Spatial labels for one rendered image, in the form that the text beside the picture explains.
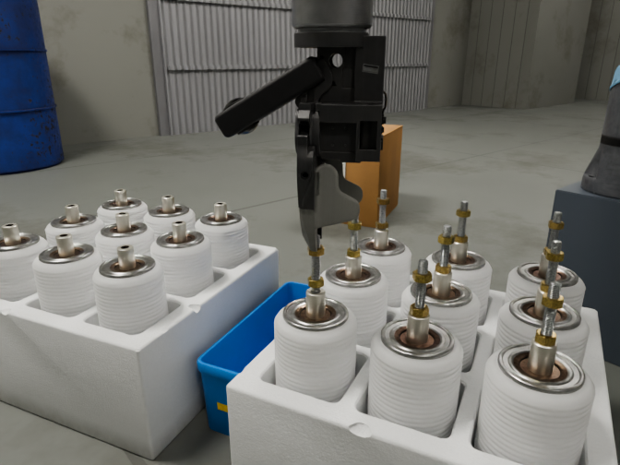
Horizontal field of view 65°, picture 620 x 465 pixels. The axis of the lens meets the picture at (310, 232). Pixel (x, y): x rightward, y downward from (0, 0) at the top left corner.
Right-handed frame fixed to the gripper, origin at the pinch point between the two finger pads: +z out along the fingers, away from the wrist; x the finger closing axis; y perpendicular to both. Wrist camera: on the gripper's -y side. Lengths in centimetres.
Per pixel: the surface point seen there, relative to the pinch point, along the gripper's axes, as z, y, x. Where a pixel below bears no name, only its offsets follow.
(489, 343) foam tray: 17.1, 22.2, 8.4
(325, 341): 10.7, 2.3, -4.4
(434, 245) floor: 35, 23, 91
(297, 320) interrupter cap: 9.7, -1.1, -2.2
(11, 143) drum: 20, -168, 159
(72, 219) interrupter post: 9, -47, 26
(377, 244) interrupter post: 9.1, 7.2, 21.5
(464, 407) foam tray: 17.1, 17.3, -4.7
